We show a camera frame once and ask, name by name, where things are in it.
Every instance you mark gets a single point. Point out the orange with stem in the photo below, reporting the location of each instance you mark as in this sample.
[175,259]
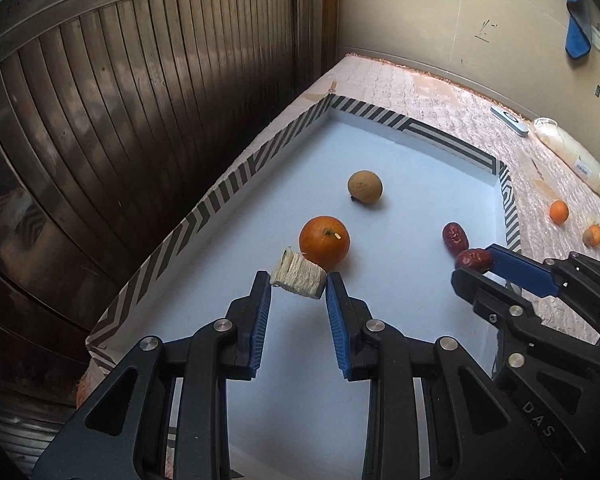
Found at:
[324,242]

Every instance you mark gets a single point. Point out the slatted wooden door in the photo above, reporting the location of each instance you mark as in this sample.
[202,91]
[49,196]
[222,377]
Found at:
[130,110]

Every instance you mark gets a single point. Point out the red jujube date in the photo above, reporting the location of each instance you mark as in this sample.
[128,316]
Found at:
[455,239]
[472,260]

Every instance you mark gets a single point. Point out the white flat electronic device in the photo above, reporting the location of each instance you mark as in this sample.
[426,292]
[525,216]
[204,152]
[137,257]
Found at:
[510,121]

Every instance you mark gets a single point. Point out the brown longan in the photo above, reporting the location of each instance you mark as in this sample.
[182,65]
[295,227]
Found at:
[365,186]
[588,237]

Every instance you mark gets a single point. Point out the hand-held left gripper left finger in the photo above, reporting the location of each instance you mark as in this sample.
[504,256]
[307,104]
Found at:
[260,325]

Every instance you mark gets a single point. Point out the pink quilted bedspread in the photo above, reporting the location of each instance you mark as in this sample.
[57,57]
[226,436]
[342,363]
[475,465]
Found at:
[430,105]

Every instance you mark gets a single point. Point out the small orange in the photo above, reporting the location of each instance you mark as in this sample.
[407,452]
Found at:
[598,234]

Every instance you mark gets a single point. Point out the blue hanging cloth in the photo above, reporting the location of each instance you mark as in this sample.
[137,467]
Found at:
[577,35]

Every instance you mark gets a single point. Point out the striped shallow cardboard box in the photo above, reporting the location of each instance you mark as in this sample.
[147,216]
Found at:
[405,185]

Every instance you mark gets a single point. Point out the white radish in plastic bag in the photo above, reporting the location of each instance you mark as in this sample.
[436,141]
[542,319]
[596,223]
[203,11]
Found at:
[570,152]

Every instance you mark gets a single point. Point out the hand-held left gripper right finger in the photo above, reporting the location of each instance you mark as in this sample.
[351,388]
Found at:
[337,325]

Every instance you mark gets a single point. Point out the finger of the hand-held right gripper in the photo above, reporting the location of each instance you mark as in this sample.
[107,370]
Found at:
[485,292]
[522,272]

